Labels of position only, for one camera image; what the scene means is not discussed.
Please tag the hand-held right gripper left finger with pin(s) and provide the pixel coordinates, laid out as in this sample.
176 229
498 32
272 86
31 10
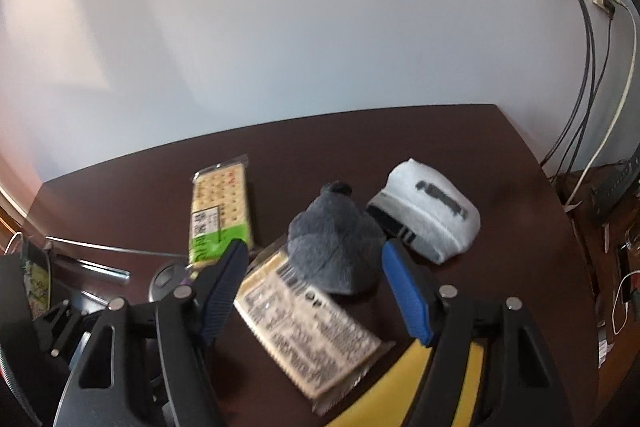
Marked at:
220 294

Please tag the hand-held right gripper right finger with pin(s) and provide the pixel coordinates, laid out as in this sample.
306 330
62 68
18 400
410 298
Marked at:
407 299

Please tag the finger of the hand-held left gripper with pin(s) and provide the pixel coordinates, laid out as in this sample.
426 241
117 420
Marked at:
57 327

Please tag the green label cracker packet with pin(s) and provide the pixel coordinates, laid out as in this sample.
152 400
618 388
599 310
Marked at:
220 207

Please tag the yellow container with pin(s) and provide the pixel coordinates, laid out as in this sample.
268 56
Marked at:
395 387

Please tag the dark grey sock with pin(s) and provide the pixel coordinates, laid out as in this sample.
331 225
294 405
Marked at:
335 247

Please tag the white sock grey stripe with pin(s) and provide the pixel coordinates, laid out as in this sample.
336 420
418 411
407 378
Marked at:
430 212

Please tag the beige cracker packet black print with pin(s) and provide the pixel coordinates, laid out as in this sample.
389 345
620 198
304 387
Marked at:
305 337

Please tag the black round disc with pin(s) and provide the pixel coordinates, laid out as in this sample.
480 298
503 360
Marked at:
164 279

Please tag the black network device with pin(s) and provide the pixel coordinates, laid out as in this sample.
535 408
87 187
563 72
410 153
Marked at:
617 187

